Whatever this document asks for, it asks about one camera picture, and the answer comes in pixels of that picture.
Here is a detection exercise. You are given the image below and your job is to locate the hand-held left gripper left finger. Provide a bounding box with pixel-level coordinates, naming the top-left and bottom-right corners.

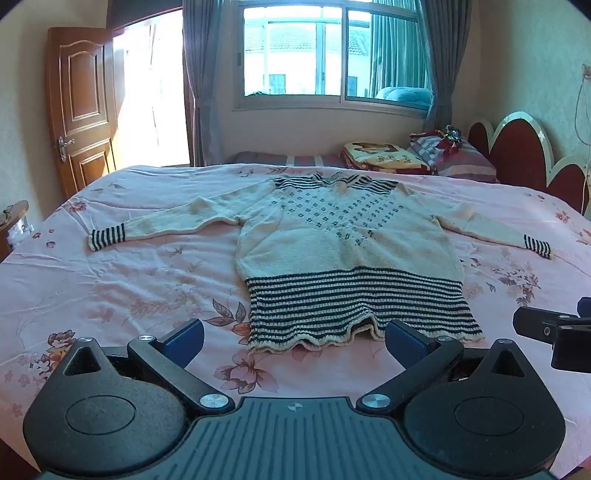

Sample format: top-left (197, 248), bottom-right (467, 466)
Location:
top-left (62, 318), bottom-right (236, 415)

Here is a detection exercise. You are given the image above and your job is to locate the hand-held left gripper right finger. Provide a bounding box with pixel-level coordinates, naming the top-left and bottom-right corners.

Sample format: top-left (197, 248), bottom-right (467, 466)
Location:
top-left (355, 318), bottom-right (529, 415)

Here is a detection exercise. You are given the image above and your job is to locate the cream striped knit sweater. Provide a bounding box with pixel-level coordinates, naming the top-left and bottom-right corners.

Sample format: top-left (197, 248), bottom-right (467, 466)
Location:
top-left (88, 173), bottom-right (553, 355)

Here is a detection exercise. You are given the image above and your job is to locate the bed with pink floral sheet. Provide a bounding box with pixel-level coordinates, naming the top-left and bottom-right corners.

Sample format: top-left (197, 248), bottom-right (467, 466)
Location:
top-left (0, 164), bottom-right (591, 480)

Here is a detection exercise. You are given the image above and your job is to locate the red scalloped headboard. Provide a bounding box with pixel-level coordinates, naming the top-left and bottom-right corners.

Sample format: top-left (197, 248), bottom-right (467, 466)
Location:
top-left (466, 111), bottom-right (591, 215)

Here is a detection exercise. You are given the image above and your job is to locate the plaid folded cloth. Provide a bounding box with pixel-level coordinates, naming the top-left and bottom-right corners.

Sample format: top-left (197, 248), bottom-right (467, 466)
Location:
top-left (409, 131), bottom-right (498, 183)

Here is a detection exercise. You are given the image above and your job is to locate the folded printed blanket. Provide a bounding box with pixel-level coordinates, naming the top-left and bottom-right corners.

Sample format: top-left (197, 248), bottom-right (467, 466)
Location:
top-left (342, 141), bottom-right (439, 175)

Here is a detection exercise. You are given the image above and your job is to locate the red shiny bundle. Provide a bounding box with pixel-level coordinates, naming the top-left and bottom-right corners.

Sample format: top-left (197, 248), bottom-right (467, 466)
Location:
top-left (436, 124), bottom-right (465, 149)

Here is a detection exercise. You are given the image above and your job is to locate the wooden chair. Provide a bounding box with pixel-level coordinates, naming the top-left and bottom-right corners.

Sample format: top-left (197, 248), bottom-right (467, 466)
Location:
top-left (0, 199), bottom-right (31, 264)

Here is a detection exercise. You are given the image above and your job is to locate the brown wooden door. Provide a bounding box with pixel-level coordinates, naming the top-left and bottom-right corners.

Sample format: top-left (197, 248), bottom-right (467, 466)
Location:
top-left (46, 27), bottom-right (117, 199)

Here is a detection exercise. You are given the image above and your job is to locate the teal quilt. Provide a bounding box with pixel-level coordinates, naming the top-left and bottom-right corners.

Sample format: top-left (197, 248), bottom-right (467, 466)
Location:
top-left (374, 85), bottom-right (435, 110)

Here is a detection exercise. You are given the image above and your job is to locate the grey curtain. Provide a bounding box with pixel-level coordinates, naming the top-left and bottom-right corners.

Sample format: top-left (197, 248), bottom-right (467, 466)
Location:
top-left (369, 0), bottom-right (481, 134)
top-left (182, 0), bottom-right (245, 167)

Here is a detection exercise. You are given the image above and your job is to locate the sliding glass window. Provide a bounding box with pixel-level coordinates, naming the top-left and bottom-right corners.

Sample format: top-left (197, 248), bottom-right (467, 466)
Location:
top-left (233, 0), bottom-right (437, 112)

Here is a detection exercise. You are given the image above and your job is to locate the hanging wall cable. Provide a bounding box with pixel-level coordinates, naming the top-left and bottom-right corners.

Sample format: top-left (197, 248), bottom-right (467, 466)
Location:
top-left (573, 65), bottom-right (591, 139)

